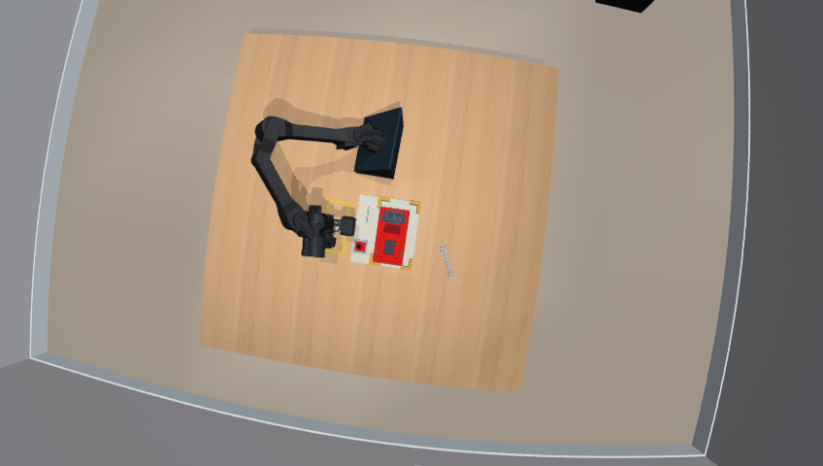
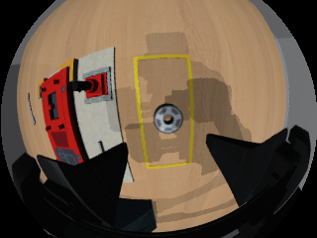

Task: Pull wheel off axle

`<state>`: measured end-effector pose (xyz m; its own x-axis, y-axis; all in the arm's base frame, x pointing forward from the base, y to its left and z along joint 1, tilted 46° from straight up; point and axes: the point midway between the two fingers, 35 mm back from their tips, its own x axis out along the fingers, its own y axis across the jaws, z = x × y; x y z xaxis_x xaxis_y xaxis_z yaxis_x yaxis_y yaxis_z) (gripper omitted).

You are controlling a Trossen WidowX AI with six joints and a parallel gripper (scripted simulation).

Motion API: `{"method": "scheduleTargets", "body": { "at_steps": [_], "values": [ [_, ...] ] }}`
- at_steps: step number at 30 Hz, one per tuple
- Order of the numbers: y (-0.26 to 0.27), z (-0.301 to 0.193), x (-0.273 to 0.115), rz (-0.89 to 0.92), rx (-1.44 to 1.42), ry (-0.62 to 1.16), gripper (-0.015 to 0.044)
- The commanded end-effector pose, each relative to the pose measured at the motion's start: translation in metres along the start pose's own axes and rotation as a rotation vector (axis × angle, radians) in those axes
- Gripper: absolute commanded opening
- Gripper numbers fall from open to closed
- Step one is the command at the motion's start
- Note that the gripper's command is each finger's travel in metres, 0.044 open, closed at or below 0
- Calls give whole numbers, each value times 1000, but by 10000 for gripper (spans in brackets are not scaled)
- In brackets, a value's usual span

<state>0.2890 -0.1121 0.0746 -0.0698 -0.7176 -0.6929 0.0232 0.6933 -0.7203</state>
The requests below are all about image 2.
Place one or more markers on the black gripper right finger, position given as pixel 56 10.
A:
pixel 243 164

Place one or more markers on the grey wheel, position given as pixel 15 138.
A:
pixel 171 125

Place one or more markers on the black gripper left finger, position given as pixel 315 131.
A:
pixel 96 182

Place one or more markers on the yellow rectangular outline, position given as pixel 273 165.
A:
pixel 139 102

